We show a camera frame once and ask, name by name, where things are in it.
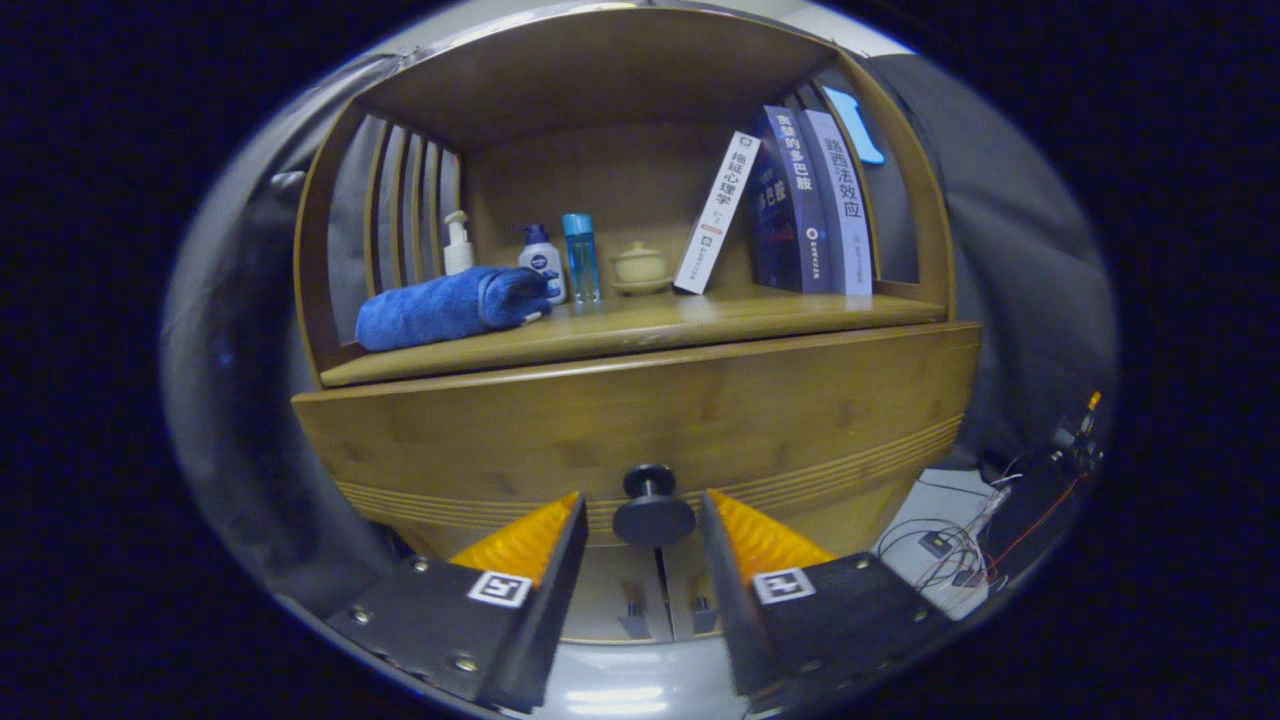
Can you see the black backdrop cloth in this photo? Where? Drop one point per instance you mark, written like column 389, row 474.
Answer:
column 1030, row 280

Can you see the wooden cabinet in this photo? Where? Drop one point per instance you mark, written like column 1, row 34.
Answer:
column 600, row 80

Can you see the dark blue book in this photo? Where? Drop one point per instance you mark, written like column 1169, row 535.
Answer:
column 790, row 220

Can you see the black clamp with orange tip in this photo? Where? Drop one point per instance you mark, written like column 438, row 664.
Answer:
column 1080, row 445

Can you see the small black device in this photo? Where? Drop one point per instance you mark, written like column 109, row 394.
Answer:
column 935, row 544

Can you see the wooden drawer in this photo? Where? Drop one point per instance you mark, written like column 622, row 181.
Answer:
column 600, row 420

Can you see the blue rolled towel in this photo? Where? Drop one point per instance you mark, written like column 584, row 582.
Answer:
column 430, row 310

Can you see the black drawer knob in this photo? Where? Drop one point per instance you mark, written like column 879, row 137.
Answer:
column 655, row 520

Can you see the white bottle with blue cap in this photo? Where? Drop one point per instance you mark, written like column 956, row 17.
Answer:
column 542, row 265

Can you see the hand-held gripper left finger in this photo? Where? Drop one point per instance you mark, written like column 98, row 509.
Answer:
column 550, row 600

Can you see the white pump bottle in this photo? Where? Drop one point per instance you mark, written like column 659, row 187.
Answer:
column 459, row 255

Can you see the beige lidded teacup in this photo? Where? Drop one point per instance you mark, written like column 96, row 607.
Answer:
column 640, row 268

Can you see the clear blue bottle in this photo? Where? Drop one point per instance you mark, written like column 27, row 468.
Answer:
column 580, row 260

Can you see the wooden cabinet door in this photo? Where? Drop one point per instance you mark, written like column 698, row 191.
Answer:
column 685, row 580
column 610, row 590

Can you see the white book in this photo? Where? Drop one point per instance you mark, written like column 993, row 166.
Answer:
column 715, row 215

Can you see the pale grey book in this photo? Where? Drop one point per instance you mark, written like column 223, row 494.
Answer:
column 845, row 210

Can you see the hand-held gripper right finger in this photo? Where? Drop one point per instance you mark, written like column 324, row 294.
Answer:
column 730, row 600

